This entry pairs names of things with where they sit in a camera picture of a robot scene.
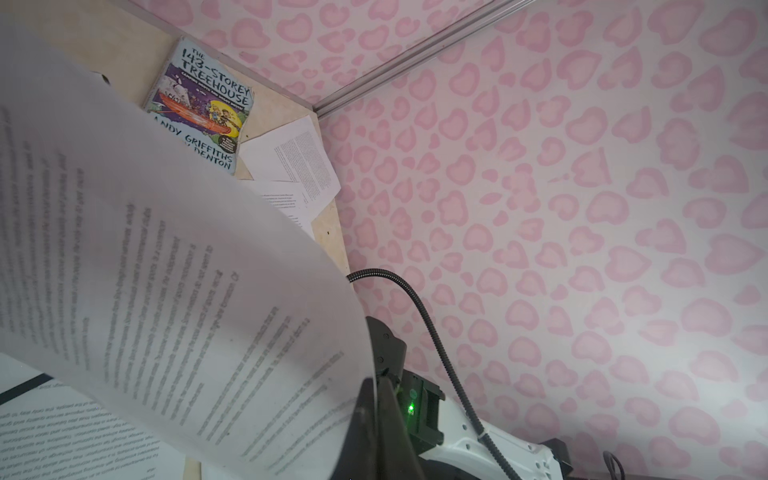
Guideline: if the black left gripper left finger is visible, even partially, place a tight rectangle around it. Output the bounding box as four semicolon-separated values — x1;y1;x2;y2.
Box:
330;378;377;480

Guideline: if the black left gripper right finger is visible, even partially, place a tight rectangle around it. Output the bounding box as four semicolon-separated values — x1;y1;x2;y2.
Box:
376;377;425;480

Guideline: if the printed paper sheet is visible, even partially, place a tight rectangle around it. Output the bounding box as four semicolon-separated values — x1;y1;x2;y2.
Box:
1;16;373;479
1;354;185;479

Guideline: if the blue and black file folder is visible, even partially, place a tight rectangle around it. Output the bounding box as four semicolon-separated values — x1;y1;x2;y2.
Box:
0;373;52;405

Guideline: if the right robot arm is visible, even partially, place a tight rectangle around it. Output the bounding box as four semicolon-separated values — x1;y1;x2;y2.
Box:
366;316;573;479

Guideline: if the centre right printed sheet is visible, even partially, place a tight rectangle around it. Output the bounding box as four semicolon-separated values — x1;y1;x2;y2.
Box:
244;180;315;239

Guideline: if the far right printed sheet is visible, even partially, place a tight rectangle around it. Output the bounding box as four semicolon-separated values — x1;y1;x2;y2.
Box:
239;116;341;220

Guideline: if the colourful treehouse book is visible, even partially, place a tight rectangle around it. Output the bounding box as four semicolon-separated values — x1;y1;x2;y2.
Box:
144;37;254;175

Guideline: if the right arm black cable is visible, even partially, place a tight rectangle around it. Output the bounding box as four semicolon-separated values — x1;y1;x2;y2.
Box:
346;268;523;480

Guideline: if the aluminium frame corner post right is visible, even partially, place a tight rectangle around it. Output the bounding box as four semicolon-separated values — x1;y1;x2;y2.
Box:
313;0;533;119

